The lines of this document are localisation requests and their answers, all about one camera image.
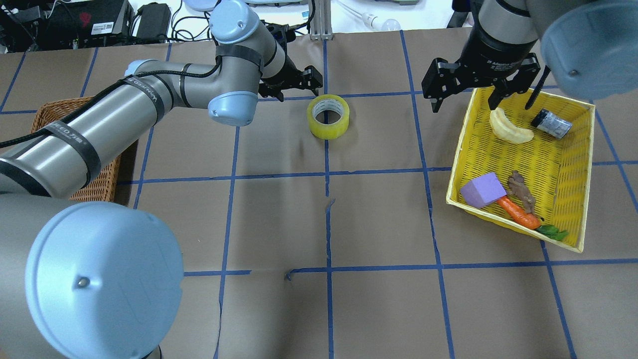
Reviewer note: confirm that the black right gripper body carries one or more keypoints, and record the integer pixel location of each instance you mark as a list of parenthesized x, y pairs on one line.
[(498, 51)]

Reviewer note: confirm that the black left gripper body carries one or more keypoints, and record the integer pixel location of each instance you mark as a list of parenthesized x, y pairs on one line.
[(285, 71)]

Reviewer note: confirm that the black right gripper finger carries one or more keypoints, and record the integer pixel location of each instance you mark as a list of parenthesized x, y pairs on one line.
[(501, 91), (436, 103)]

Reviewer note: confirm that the yellow clear tape roll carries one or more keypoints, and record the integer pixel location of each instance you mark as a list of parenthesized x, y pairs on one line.
[(330, 103)]

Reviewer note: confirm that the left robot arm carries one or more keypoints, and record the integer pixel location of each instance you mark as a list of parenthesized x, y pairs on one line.
[(95, 279)]

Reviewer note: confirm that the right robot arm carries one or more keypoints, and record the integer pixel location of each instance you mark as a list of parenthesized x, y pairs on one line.
[(589, 46)]

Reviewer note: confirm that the pale banana slice toy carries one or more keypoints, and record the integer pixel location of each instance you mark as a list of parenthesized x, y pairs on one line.
[(505, 130)]

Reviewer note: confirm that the small black capped bottle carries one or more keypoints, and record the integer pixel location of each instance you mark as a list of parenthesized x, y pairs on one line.
[(551, 124)]

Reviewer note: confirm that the white light bulb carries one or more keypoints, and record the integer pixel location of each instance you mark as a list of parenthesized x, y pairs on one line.
[(380, 23)]

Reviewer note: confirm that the brown toy animal figure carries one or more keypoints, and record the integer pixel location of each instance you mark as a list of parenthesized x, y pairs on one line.
[(518, 189)]

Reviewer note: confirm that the yellow woven tray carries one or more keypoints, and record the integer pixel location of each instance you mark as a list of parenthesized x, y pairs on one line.
[(557, 171)]

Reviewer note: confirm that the purple foam cube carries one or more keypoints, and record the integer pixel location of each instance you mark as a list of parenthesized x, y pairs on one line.
[(483, 191)]

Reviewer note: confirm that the orange toy carrot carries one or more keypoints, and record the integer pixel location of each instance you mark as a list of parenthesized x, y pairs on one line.
[(529, 220)]

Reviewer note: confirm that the black power adapter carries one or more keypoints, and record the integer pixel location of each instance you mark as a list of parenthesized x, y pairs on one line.
[(153, 21)]

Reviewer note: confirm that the black computer box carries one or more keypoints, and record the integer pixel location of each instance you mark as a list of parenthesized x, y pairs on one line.
[(33, 25)]

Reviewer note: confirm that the aluminium frame post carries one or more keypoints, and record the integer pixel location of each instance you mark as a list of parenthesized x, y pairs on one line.
[(320, 20)]

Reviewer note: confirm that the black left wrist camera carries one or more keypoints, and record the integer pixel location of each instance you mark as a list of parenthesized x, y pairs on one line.
[(282, 33)]

